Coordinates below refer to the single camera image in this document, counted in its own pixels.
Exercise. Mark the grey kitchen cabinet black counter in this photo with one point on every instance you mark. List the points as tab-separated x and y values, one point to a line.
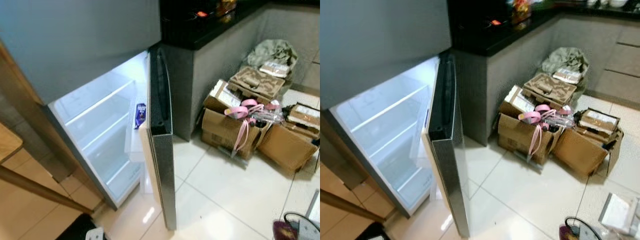
500	75
210	70

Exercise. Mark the silver two-door fridge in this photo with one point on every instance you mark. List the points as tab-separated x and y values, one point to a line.
75	40
380	40

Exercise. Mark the blue snack packet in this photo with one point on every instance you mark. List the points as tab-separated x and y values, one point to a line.
140	115

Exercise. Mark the purple bowl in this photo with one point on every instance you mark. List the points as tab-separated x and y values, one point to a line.
565	235
280	232

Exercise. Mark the open cardboard box white insert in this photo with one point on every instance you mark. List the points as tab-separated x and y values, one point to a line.
510	102
215	97

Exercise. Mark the plain cardboard box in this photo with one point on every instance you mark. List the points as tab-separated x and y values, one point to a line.
285	150
580	152

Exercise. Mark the pink ribbon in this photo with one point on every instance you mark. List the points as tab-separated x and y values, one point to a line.
237	111
531	116

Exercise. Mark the white paper packet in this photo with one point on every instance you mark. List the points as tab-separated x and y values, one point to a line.
275	70
567	76

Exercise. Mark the brown pulp packing tray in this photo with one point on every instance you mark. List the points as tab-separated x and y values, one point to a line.
547	91
255	86

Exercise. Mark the small orange counter item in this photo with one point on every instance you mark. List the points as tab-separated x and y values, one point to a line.
201	14
496	22

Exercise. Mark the colourful food packet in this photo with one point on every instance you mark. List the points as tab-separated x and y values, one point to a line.
226	7
520	11

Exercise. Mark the olive green cloth bag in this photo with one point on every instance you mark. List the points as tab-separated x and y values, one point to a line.
565	57
272	50

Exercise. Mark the white floor mop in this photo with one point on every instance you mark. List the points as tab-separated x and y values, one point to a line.
314	210
617	215

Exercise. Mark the glass fridge shelf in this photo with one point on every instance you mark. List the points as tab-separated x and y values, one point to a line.
395	139
390	108
107	131
100	102

